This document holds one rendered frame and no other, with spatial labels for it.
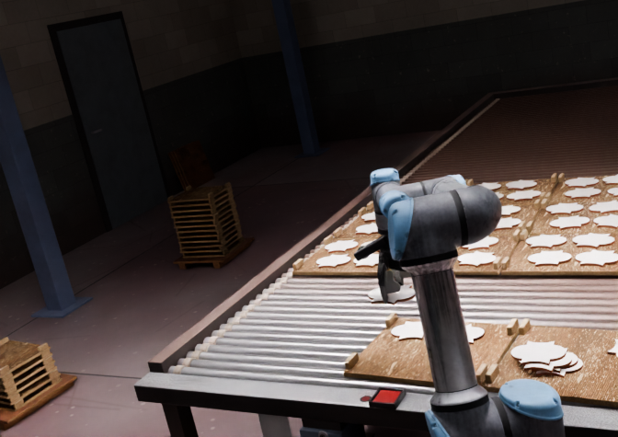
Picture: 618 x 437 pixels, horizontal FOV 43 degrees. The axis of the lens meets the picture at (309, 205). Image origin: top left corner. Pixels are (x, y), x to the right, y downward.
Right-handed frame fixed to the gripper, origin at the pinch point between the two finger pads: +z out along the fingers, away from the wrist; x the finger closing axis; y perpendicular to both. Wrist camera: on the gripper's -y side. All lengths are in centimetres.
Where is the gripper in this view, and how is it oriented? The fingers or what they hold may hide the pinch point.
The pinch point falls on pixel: (391, 293)
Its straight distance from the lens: 219.6
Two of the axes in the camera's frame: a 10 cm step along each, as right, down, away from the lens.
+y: 8.5, 0.4, -5.3
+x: 5.1, -3.3, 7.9
